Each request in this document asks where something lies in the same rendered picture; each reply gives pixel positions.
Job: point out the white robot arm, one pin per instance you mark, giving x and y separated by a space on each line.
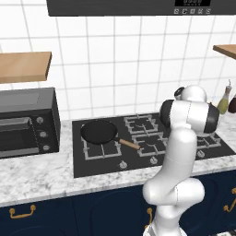
179 147

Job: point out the silver hob knob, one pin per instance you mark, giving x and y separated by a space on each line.
153 160
201 154
123 165

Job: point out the black gas hob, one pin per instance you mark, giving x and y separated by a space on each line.
101 164

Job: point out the black toaster oven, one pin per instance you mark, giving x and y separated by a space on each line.
46 104

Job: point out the silver toaster oven knob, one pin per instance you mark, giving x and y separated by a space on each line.
46 147
39 120
43 134

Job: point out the navy cupboard door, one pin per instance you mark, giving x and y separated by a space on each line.
110 212
215 196

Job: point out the toaster oven glass door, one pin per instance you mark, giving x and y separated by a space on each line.
15 139

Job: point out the yellow oil bottle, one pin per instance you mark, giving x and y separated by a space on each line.
224 104

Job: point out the dark range hood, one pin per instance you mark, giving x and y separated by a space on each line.
116 7

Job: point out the dark brown bottle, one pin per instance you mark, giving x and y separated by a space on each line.
233 105

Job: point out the navy drawer front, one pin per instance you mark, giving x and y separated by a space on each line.
46 219

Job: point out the wide wooden wall shelf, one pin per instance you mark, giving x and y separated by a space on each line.
21 66

